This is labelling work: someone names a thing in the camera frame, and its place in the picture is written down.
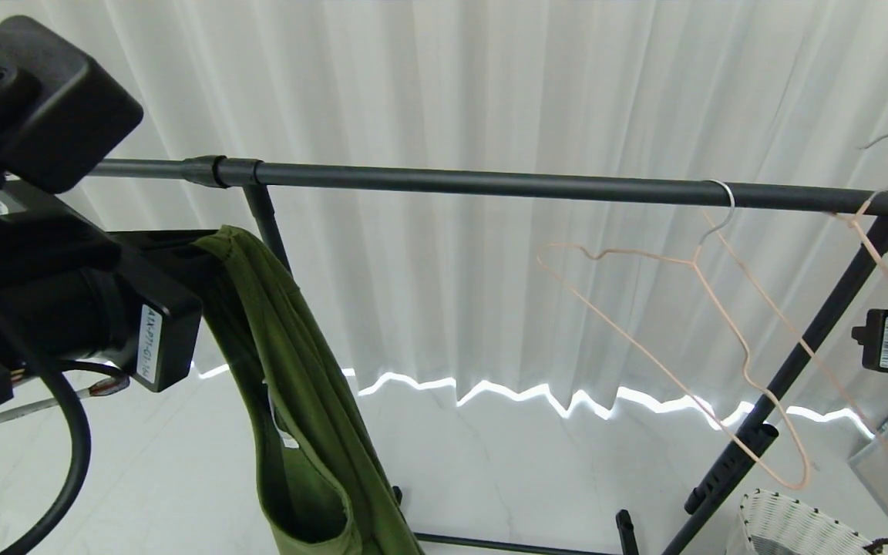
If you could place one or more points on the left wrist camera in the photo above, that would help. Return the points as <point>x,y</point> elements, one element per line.
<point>51,108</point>

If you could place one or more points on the black clothes rack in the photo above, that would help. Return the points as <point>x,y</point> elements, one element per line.
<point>490,183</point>

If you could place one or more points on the white laundry basket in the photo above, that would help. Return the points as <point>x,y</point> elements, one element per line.
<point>791,524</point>

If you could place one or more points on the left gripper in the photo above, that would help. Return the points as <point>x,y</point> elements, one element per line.
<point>51,301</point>

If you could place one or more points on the green long-sleeved shirt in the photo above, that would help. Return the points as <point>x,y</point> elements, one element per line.
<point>305,370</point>

